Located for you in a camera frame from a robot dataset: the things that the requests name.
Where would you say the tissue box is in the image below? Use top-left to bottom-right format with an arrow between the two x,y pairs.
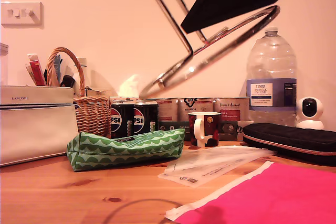
109,97 -> 144,104

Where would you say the chrome wire towel stand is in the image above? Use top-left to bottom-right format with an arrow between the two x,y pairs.
138,0 -> 281,99

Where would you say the white tube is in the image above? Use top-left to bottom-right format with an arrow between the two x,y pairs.
25,63 -> 37,86

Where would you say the green wave-patterned pouch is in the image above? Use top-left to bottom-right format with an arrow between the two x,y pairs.
67,129 -> 186,172

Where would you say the wicker basket with handle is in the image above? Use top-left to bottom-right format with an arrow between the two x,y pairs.
47,47 -> 112,137

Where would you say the clear plastic container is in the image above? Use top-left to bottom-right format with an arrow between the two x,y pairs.
0,42 -> 10,86

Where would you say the small white round camera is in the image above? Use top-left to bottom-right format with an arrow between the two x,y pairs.
296,97 -> 326,130

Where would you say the small white box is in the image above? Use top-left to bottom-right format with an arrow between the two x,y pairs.
86,87 -> 110,98

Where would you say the white wall light switch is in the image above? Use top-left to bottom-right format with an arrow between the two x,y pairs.
1,2 -> 44,29

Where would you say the pink plastic mailer bag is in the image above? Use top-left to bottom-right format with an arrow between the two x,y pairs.
165,161 -> 336,224

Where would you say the black Pepsi can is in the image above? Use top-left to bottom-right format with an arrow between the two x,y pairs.
111,100 -> 136,140
133,100 -> 160,135

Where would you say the blue packet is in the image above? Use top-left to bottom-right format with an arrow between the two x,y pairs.
54,55 -> 64,83

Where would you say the large clear water bottle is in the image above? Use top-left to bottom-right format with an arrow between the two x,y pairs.
246,26 -> 298,127

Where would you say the white Lancome toiletry bag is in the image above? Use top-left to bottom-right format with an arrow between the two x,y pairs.
0,85 -> 79,167

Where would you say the white tissue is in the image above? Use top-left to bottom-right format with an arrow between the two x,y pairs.
118,74 -> 142,99

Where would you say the red and white box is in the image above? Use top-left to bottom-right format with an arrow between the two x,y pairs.
27,54 -> 48,87

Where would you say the white bottle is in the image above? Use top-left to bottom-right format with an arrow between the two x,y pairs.
74,57 -> 89,97

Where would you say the black zip case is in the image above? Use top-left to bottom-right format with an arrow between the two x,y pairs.
243,123 -> 336,167

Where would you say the clear plastic printed bag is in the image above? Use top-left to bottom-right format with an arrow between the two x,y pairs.
158,145 -> 278,188

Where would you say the dark red mug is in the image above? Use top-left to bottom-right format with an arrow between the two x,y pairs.
187,112 -> 222,148

